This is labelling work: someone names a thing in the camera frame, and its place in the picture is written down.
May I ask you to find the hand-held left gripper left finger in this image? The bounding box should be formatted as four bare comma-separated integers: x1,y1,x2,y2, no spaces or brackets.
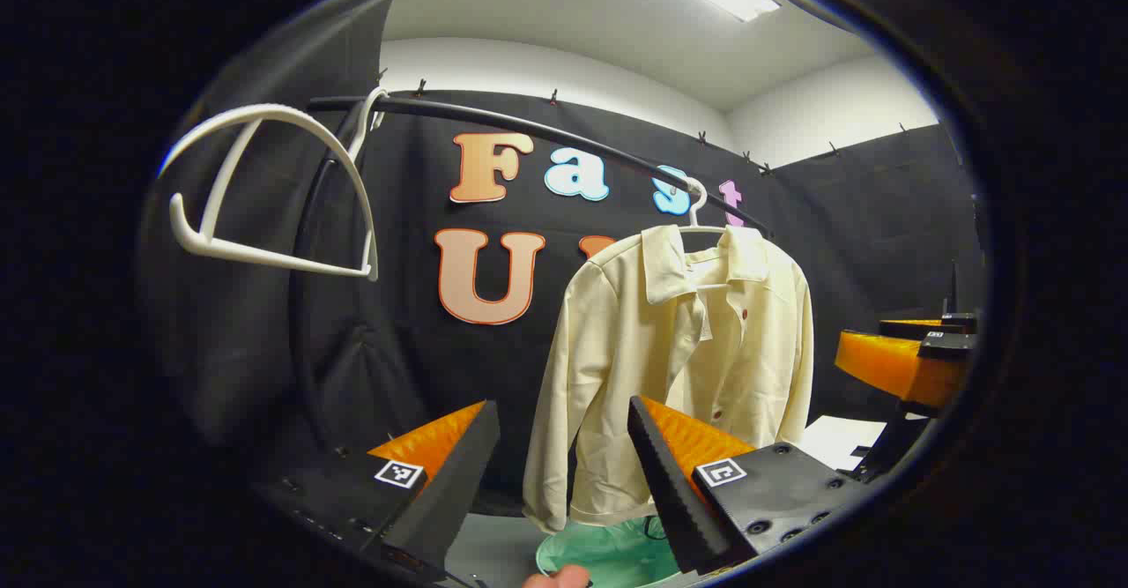
251,399,501,584

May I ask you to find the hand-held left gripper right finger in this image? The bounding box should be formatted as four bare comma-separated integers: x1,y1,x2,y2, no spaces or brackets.
627,396,873,577

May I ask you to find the green laundry hamper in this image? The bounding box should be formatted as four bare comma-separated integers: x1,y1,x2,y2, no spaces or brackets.
535,516,684,588

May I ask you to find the cream button-up shirt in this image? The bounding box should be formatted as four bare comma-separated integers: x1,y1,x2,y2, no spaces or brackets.
522,225,815,536

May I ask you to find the white hanger with thin hook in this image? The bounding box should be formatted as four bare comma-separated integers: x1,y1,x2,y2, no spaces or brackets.
672,175,731,236

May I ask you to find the black clothes rack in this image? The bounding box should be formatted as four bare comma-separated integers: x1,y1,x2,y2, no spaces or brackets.
289,94,776,461

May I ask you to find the empty white plastic hanger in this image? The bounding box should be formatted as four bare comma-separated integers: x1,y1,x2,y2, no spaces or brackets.
159,86,390,282

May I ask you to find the white cabinet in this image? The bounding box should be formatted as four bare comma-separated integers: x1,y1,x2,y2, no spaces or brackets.
798,414,888,473

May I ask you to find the black backdrop cloth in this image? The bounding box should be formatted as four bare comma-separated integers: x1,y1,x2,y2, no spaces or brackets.
141,0,988,518

